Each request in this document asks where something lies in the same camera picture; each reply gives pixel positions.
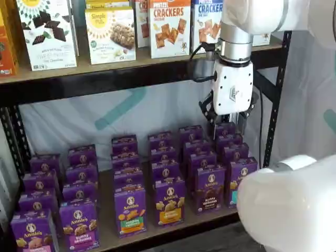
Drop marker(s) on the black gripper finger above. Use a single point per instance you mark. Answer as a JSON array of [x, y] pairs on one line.
[[249, 111], [208, 107]]

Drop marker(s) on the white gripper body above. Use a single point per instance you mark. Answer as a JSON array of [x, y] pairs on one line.
[[231, 84]]

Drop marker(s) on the purple box brown patch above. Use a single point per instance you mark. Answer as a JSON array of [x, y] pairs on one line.
[[210, 191]]

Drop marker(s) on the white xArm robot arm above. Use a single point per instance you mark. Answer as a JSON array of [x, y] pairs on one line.
[[288, 210]]

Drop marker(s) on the purple Annie's box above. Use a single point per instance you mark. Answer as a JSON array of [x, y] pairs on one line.
[[126, 161], [229, 139], [197, 147], [81, 174], [39, 182], [160, 140], [82, 156], [78, 193], [128, 178], [191, 134], [236, 152], [202, 160], [165, 170], [124, 144], [162, 155], [44, 164], [36, 202], [225, 128]]

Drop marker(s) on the yellow pretzel crackers box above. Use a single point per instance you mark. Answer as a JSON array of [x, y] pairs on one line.
[[262, 39]]

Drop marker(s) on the purple box teal patch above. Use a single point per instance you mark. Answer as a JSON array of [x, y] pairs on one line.
[[240, 170]]

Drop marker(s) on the blue pretzel crackers box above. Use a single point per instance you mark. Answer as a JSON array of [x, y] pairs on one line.
[[206, 26]]

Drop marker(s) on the orange pretzel crackers box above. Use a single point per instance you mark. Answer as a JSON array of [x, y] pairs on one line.
[[169, 31], [141, 26]]

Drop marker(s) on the purple box yellow patch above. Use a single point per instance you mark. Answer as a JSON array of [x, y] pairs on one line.
[[169, 202]]

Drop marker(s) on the Simple Mills bar box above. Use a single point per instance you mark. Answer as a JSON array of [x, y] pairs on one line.
[[107, 4], [110, 36]]

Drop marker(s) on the purple box green patch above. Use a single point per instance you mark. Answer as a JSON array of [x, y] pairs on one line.
[[130, 210]]

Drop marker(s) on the black metal shelf rack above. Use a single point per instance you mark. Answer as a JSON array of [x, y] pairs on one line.
[[78, 86]]

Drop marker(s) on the white Sweet Thins box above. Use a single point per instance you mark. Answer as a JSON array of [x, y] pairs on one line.
[[47, 39], [74, 26]]

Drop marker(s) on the purple box magenta patch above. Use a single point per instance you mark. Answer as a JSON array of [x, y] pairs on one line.
[[78, 225]]

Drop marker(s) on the orange snack box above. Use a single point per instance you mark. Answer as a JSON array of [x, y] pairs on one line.
[[6, 39]]

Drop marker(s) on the purple box pink patch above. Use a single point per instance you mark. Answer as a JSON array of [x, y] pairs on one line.
[[31, 231]]

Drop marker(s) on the white backdrop cloth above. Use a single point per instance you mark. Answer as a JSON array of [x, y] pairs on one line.
[[78, 123]]

